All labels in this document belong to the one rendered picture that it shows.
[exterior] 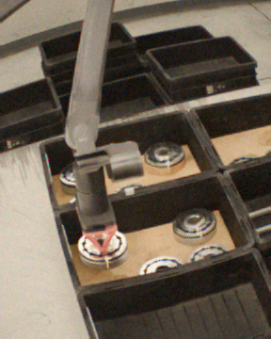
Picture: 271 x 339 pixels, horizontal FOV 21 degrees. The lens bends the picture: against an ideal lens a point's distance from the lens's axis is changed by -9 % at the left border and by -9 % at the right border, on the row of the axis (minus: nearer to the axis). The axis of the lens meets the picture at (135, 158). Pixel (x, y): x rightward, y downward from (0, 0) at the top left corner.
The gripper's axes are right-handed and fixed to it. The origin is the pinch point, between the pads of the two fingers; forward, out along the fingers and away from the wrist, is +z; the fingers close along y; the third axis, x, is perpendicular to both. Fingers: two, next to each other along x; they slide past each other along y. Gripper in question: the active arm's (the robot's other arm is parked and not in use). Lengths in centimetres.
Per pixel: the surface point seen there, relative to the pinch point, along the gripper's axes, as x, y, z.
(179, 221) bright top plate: -19.5, 14.5, 11.4
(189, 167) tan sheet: -27.9, 38.5, 14.8
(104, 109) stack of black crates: -21, 151, 63
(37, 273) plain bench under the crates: 16.9, 23.6, 29.2
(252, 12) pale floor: -148, 313, 101
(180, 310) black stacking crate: -13.3, -13.6, 14.0
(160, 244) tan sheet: -14.3, 11.5, 14.6
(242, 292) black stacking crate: -27.9, -13.7, 13.4
